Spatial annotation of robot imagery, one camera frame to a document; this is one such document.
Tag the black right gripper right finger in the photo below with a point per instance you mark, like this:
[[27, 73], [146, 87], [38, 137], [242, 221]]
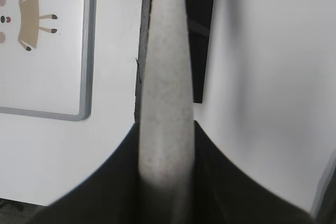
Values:
[[225, 194]]

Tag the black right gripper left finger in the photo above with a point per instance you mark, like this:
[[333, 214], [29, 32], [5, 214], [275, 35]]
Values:
[[109, 195]]

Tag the knife with white speckled handle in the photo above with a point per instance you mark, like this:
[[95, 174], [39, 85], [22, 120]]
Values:
[[166, 152]]

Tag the white grey-rimmed cutting board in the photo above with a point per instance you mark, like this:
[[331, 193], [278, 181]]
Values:
[[47, 49]]

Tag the black knife stand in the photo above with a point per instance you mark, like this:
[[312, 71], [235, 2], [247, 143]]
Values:
[[199, 13]]

